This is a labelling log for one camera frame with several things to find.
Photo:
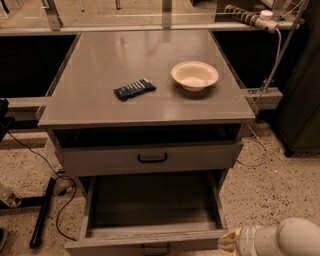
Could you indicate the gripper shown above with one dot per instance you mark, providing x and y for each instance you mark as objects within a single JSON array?
[{"x": 248, "y": 237}]

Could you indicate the grey drawer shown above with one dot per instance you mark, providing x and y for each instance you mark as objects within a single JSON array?
[
  {"x": 118, "y": 160},
  {"x": 150, "y": 215}
]

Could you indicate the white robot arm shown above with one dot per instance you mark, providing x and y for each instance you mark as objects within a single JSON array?
[{"x": 291, "y": 237}]

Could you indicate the grey top drawer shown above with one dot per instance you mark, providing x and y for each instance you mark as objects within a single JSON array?
[{"x": 118, "y": 160}]

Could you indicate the grey drawer cabinet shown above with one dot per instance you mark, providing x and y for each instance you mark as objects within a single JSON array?
[{"x": 84, "y": 112}]

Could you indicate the dark grey cabinet right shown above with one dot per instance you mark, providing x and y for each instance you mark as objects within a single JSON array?
[{"x": 297, "y": 118}]

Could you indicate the white paper bowl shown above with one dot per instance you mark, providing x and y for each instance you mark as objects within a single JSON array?
[{"x": 194, "y": 76}]

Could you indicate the blue snack packet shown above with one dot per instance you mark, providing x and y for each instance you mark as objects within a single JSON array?
[{"x": 134, "y": 89}]

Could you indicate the black metal floor bar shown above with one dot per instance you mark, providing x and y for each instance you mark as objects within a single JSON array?
[{"x": 35, "y": 241}]

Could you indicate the clear plastic bottle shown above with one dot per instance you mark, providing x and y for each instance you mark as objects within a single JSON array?
[{"x": 8, "y": 197}]

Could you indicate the white power strip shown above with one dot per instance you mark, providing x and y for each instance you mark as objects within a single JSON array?
[{"x": 263, "y": 20}]

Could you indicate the black device left edge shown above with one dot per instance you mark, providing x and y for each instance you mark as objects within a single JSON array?
[{"x": 5, "y": 122}]

